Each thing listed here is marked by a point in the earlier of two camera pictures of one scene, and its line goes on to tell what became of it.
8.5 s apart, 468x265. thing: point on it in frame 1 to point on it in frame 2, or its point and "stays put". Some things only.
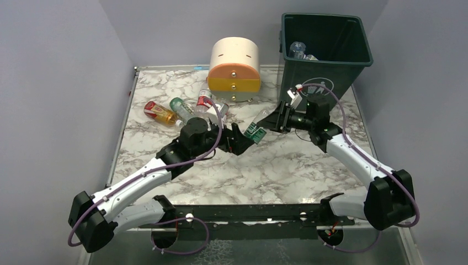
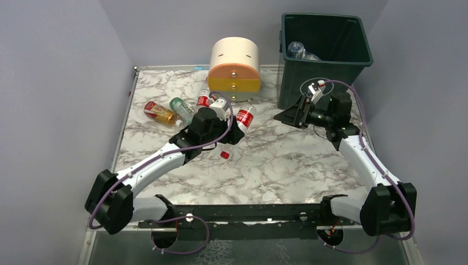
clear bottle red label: [224, 110] to [245, 114]
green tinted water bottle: [177, 105] stays put
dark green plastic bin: [330, 50] stays put
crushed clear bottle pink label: [297, 50] stays put
